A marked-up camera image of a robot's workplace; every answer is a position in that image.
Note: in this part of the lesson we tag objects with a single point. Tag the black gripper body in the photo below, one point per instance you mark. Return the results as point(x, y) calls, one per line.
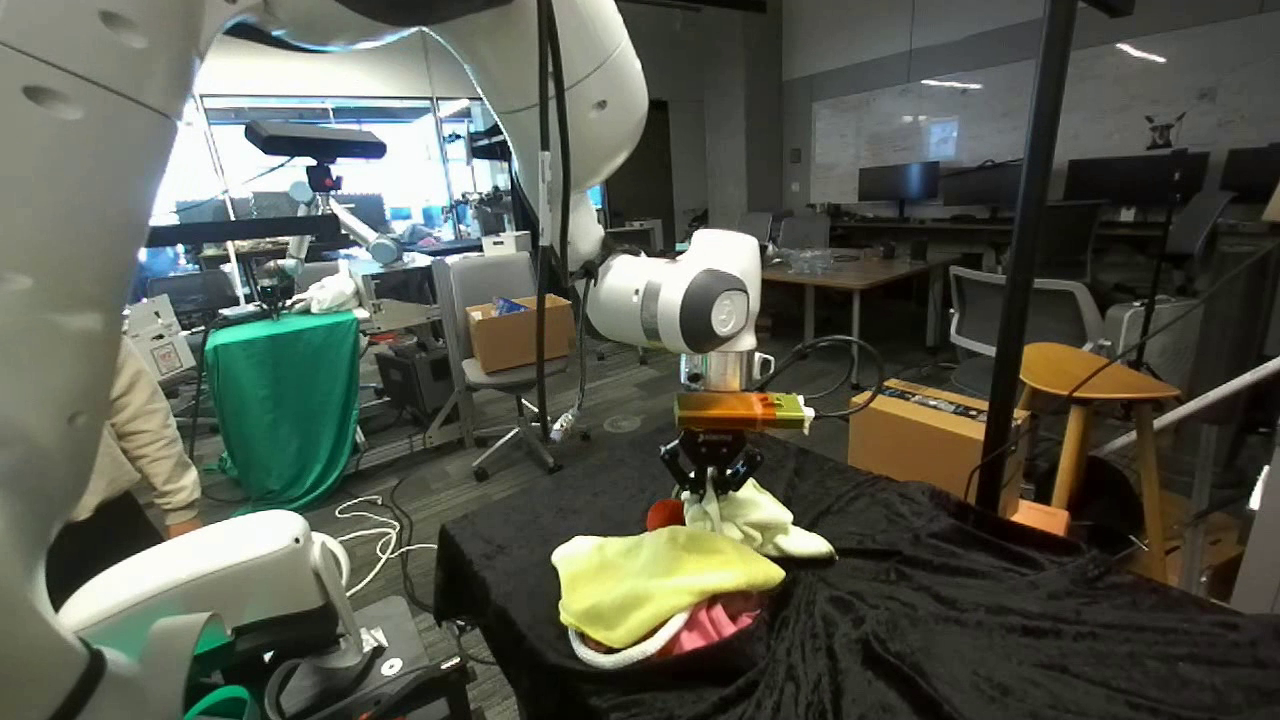
point(710, 462)

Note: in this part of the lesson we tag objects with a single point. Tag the white cloth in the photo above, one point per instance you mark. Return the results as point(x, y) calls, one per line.
point(752, 516)

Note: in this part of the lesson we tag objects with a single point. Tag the yellow cloth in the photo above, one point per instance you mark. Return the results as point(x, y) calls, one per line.
point(622, 589)

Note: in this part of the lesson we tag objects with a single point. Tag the pink cloth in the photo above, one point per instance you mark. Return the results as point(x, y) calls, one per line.
point(710, 627)

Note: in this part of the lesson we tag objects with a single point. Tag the red plush carrot toy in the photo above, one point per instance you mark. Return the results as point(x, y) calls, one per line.
point(664, 515)

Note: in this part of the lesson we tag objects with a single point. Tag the cardboard box on floor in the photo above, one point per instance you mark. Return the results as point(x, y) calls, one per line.
point(917, 433)

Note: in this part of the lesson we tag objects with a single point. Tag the small cardboard box on chair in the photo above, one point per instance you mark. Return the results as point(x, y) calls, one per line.
point(516, 331)

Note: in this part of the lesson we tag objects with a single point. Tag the black table cloth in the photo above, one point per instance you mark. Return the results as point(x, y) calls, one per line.
point(925, 615)

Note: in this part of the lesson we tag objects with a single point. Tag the office chair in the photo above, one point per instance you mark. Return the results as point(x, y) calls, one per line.
point(496, 406)

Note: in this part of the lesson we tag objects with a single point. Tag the wooden stool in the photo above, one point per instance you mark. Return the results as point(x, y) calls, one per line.
point(1088, 384)

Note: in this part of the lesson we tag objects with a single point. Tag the green draped cloth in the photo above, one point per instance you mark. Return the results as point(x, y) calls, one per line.
point(287, 392)

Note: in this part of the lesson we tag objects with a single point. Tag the black tripod pole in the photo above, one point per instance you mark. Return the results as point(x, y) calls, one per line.
point(1021, 253)

